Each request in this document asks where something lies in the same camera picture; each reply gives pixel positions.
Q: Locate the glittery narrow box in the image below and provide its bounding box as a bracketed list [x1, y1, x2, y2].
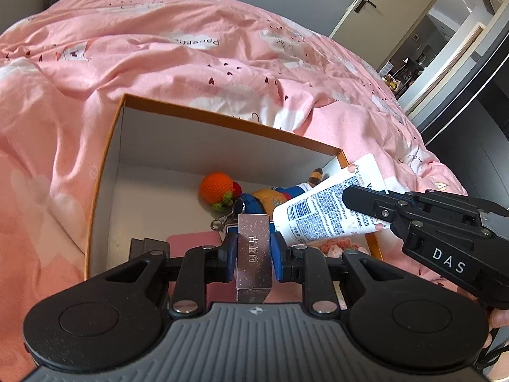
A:
[235, 213, 275, 304]

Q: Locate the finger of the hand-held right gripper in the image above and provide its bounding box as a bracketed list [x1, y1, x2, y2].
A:
[341, 185, 414, 232]
[403, 190, 484, 217]

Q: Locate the pink printed blanket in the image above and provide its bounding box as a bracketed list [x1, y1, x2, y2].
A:
[0, 0, 470, 371]

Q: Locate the white door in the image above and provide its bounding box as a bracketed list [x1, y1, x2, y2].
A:
[329, 0, 455, 70]

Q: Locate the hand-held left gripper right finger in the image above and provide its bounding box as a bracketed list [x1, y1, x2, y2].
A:
[270, 231, 403, 316]

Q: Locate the orange plush keychain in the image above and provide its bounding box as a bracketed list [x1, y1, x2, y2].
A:
[210, 188, 289, 232]

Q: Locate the orange cardboard box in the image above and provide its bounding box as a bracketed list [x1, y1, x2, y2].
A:
[84, 93, 385, 282]

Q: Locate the pink flat card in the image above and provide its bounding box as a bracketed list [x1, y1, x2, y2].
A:
[166, 232, 236, 300]

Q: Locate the dark wooden chair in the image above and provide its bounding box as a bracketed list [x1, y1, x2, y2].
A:
[399, 58, 420, 85]

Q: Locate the white lotion tube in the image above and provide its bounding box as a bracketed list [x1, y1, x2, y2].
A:
[272, 153, 389, 244]

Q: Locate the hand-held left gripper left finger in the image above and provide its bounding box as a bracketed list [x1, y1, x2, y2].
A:
[99, 232, 240, 318]

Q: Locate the person's right hand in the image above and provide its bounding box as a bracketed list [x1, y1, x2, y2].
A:
[487, 309, 509, 382]

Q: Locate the bear doll blue jacket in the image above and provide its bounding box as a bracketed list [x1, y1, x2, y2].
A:
[284, 166, 327, 202]

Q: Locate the dark grey wardrobe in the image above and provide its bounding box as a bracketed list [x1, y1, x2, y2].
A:
[419, 38, 509, 217]

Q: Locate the crocheted orange ball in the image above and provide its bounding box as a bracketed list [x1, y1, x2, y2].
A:
[198, 171, 243, 211]

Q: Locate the white crocheted bunny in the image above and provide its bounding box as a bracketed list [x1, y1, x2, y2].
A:
[317, 237, 373, 257]

